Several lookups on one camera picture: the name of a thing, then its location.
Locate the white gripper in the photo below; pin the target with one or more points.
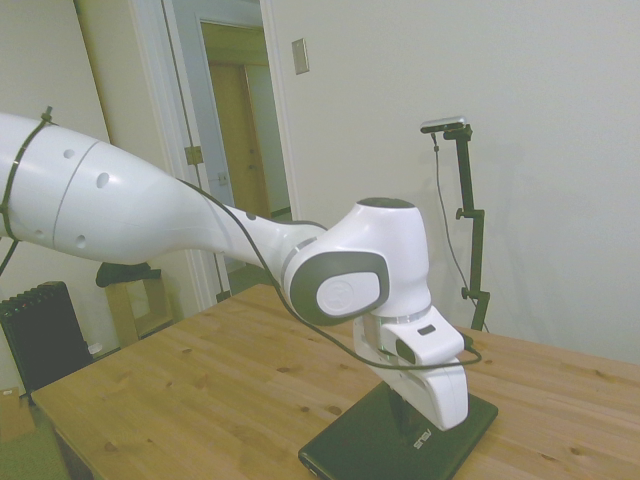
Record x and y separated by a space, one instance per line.
445 395

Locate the black ASUS laptop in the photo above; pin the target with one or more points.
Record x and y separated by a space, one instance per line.
380 440

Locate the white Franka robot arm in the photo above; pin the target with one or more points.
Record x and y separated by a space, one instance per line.
150 210

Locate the open cardboard box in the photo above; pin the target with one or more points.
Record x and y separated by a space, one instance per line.
125 310

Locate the black cloth bundle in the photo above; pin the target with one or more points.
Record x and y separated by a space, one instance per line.
122 274

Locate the small white floor object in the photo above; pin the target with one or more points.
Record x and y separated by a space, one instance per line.
93 348

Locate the brass door hinge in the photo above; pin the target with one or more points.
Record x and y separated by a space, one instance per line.
193 155

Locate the black radiator heater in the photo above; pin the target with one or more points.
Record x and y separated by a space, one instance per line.
42 335

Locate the white open door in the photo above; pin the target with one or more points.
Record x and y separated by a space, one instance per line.
150 75

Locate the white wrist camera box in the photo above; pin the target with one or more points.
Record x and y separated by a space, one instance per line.
425 340

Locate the black camera stand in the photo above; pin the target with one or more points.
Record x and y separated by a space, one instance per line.
472 220

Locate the grey camera bar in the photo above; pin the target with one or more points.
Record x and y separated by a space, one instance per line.
445 123

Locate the grey wall switch plate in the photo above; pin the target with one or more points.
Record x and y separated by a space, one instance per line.
300 56

